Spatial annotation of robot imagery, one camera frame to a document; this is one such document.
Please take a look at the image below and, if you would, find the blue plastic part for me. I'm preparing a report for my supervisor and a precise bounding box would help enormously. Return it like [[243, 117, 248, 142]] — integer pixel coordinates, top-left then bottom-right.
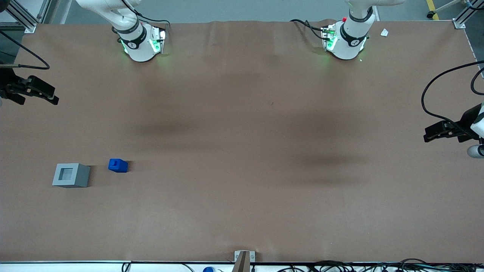
[[108, 158, 129, 173]]

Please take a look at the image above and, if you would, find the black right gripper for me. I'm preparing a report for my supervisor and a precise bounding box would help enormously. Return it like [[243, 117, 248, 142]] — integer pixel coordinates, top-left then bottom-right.
[[0, 70, 60, 106]]

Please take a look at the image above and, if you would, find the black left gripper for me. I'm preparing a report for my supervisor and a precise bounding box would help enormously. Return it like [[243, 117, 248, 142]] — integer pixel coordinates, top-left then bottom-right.
[[423, 102, 484, 143]]

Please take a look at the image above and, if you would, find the brown table cover sheet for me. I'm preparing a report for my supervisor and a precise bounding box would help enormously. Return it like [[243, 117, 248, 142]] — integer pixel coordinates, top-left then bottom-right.
[[0, 19, 484, 263]]

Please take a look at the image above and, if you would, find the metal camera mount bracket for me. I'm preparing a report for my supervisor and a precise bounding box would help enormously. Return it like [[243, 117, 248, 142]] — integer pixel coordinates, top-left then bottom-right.
[[232, 250, 256, 272]]

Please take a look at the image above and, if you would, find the wheeled stand leg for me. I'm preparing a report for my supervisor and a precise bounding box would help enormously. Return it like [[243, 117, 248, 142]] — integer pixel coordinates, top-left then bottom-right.
[[427, 0, 471, 19]]

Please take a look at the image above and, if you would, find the long black looped cable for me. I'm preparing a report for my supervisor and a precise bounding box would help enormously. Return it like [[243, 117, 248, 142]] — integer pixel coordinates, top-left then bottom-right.
[[421, 60, 484, 129]]

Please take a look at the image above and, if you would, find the gray square base block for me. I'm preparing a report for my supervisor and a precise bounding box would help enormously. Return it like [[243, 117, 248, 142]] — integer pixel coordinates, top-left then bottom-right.
[[52, 163, 91, 189]]

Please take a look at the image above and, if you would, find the short black curved cable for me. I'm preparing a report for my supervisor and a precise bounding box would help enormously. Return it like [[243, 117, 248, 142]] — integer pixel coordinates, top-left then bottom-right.
[[470, 67, 484, 96]]

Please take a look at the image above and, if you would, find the aluminium frame post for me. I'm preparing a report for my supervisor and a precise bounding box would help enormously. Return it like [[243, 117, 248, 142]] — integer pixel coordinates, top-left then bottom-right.
[[0, 0, 37, 34], [453, 0, 484, 29]]

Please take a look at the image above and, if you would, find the tangled black cable bundle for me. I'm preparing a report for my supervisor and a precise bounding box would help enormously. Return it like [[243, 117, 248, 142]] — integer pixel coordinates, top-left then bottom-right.
[[278, 258, 484, 272]]

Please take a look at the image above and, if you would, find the black left base cable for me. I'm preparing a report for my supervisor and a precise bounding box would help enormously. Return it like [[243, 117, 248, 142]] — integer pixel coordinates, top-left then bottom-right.
[[290, 19, 330, 40]]

